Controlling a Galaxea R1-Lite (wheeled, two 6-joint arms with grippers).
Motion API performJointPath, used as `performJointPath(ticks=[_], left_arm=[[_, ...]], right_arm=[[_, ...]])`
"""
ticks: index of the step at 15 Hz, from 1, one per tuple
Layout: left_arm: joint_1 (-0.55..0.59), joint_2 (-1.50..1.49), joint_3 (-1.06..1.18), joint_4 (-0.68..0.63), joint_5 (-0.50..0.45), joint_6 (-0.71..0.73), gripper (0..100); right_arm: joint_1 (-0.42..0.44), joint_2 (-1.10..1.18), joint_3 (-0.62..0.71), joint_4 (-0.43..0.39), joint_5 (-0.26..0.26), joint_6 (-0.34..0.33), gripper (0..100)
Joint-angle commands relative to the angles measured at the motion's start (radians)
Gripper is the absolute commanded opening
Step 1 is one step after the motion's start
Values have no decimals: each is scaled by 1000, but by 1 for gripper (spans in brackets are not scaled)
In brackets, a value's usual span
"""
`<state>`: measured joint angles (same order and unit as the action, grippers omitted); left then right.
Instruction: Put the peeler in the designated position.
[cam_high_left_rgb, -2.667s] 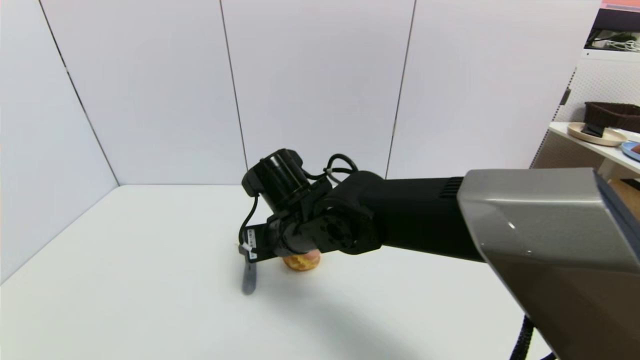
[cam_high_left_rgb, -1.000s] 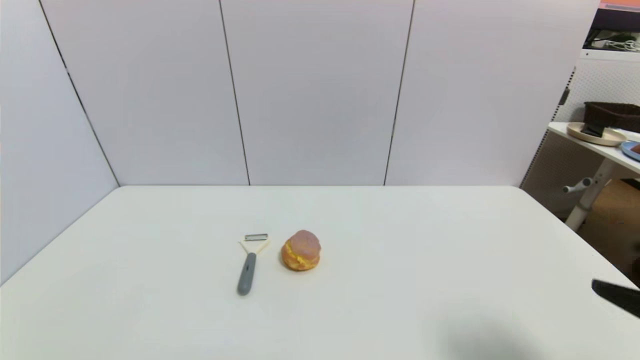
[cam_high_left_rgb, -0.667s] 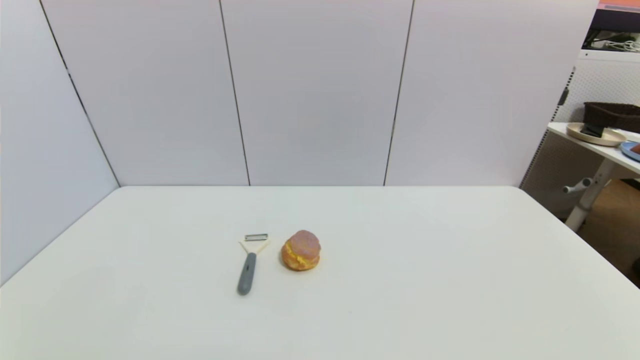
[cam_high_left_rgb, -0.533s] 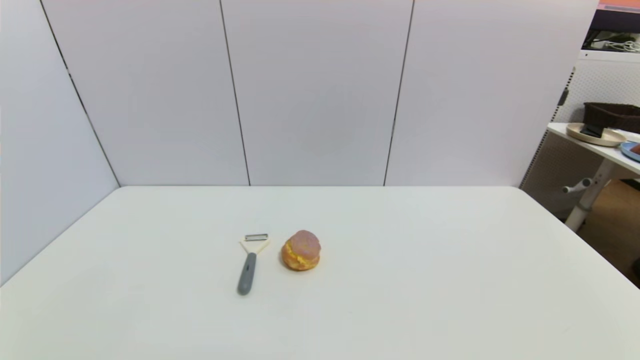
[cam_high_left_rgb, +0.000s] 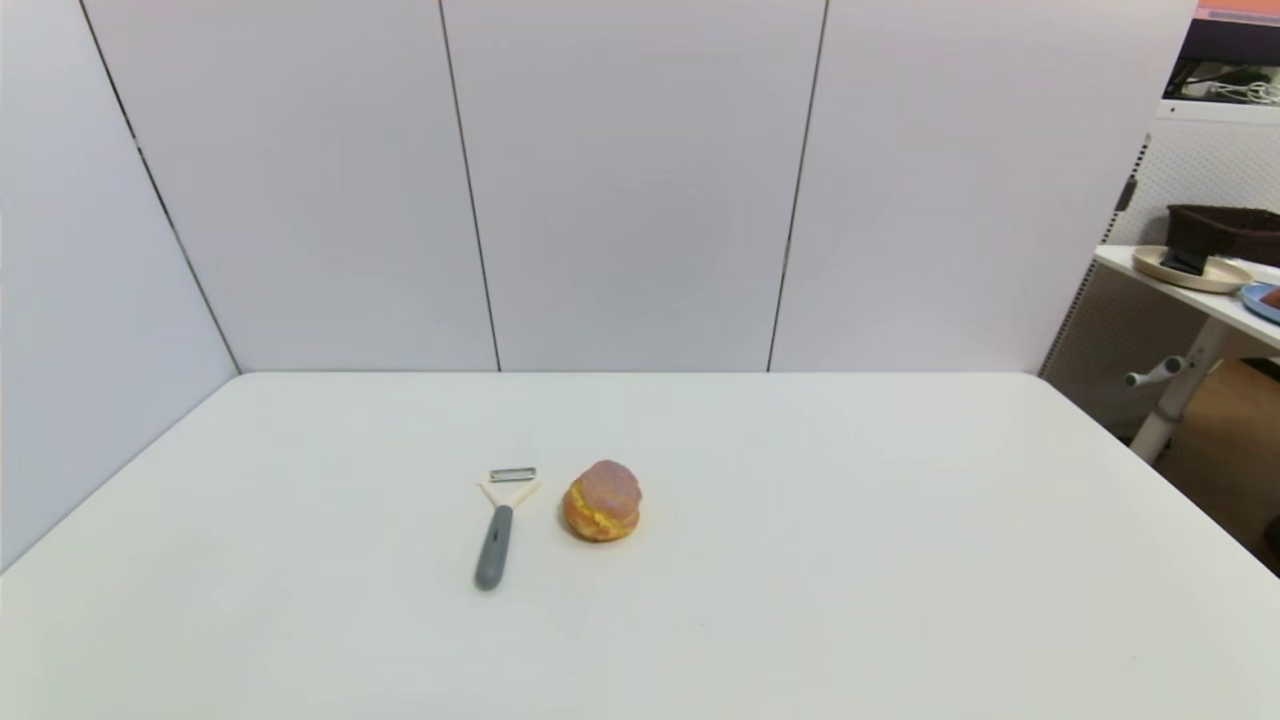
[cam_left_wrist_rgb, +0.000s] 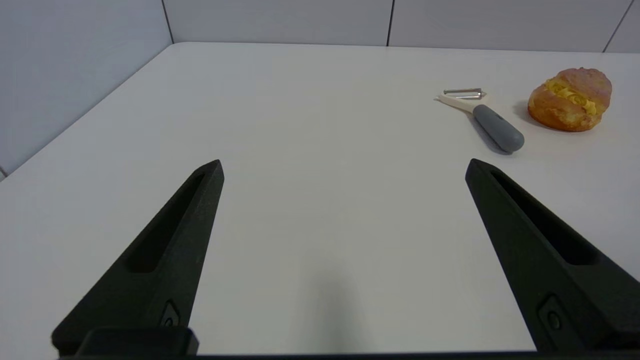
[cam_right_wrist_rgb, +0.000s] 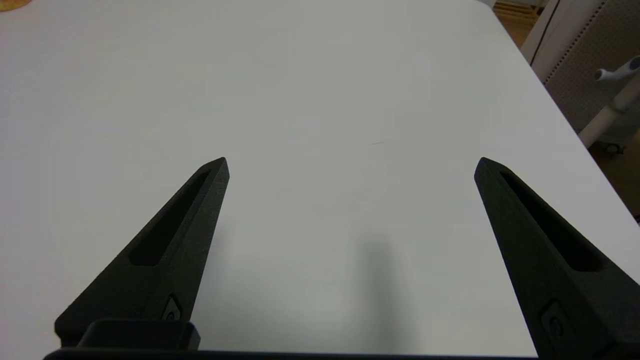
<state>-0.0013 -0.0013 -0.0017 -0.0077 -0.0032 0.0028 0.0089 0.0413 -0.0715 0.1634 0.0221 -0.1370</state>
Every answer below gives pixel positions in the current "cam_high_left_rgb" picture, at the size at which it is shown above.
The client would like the grey handled white peeler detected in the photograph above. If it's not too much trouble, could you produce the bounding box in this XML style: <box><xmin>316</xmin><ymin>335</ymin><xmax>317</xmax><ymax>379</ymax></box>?
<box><xmin>474</xmin><ymin>466</ymin><xmax>542</xmax><ymax>591</ymax></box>

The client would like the cream puff bread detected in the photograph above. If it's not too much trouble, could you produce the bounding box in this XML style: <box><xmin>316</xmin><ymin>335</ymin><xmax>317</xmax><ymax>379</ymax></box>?
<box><xmin>562</xmin><ymin>460</ymin><xmax>643</xmax><ymax>543</ymax></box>

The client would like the white perforated pegboard panel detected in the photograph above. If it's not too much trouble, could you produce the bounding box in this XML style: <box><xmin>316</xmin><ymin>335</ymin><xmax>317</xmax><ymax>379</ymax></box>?
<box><xmin>1040</xmin><ymin>118</ymin><xmax>1280</xmax><ymax>437</ymax></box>

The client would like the white side table leg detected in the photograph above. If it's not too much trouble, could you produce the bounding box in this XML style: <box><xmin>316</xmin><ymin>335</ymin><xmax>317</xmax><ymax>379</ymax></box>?
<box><xmin>1130</xmin><ymin>318</ymin><xmax>1233</xmax><ymax>464</ymax></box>

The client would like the white side table top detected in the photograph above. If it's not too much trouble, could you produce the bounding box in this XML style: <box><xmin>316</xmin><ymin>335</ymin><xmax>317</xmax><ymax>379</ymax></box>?
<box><xmin>1095</xmin><ymin>244</ymin><xmax>1280</xmax><ymax>351</ymax></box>

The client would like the beige round plate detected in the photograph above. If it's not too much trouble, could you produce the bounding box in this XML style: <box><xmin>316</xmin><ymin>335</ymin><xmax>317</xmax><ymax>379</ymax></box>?
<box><xmin>1132</xmin><ymin>245</ymin><xmax>1255</xmax><ymax>294</ymax></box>

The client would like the dark brown woven basket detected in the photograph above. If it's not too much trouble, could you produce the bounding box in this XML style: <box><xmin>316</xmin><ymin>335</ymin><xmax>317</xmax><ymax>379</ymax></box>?
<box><xmin>1166</xmin><ymin>204</ymin><xmax>1280</xmax><ymax>267</ymax></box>

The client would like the dark shelf unit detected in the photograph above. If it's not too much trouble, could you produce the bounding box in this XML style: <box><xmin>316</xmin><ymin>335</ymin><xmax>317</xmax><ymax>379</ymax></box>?
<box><xmin>1165</xmin><ymin>0</ymin><xmax>1280</xmax><ymax>101</ymax></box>

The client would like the white crank handle grey tip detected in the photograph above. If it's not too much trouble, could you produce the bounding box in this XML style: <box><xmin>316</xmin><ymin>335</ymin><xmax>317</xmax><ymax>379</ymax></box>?
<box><xmin>1123</xmin><ymin>357</ymin><xmax>1193</xmax><ymax>389</ymax></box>

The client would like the white cable bundle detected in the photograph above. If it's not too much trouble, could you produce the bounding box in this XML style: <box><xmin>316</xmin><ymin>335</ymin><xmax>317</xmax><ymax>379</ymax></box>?
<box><xmin>1205</xmin><ymin>78</ymin><xmax>1280</xmax><ymax>103</ymax></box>

